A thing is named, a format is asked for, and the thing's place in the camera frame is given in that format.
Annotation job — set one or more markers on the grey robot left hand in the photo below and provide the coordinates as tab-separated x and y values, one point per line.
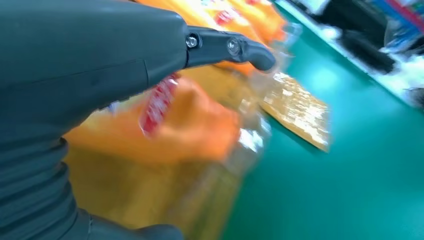
82	49

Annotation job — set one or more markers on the yellow taped cardboard mat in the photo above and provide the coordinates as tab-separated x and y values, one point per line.
298	112

